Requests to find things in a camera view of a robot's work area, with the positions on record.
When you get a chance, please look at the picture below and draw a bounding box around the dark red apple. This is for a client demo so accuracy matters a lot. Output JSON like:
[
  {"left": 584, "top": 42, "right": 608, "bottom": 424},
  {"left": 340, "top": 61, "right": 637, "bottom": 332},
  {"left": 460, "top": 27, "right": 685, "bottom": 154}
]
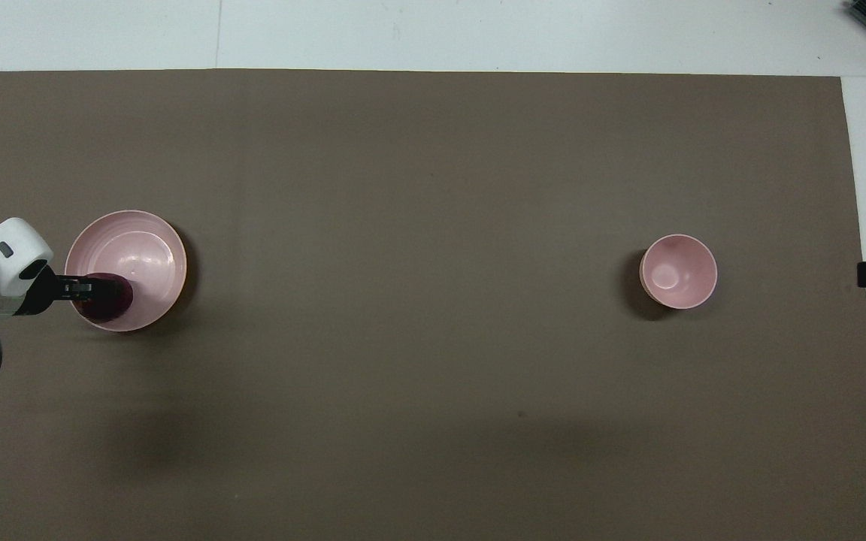
[{"left": 74, "top": 273, "right": 134, "bottom": 325}]

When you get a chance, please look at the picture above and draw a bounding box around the pink bowl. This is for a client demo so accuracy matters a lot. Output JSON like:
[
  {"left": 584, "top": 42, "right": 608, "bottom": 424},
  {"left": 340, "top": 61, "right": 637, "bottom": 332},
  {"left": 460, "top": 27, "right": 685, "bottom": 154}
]
[{"left": 640, "top": 234, "right": 718, "bottom": 310}]

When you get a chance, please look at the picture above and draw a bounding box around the pink plate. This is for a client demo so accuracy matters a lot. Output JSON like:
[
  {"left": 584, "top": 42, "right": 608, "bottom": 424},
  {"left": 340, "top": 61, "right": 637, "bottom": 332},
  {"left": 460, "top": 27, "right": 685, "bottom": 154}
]
[{"left": 65, "top": 210, "right": 188, "bottom": 333}]

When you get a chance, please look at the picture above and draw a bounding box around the brown table mat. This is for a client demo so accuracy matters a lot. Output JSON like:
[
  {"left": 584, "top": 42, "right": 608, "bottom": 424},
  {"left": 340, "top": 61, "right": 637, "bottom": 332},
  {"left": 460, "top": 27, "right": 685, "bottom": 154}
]
[{"left": 0, "top": 69, "right": 866, "bottom": 541}]

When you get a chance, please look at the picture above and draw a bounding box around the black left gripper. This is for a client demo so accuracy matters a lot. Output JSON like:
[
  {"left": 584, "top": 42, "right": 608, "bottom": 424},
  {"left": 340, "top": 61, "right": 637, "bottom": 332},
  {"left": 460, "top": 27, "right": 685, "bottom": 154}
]
[{"left": 21, "top": 263, "right": 96, "bottom": 316}]

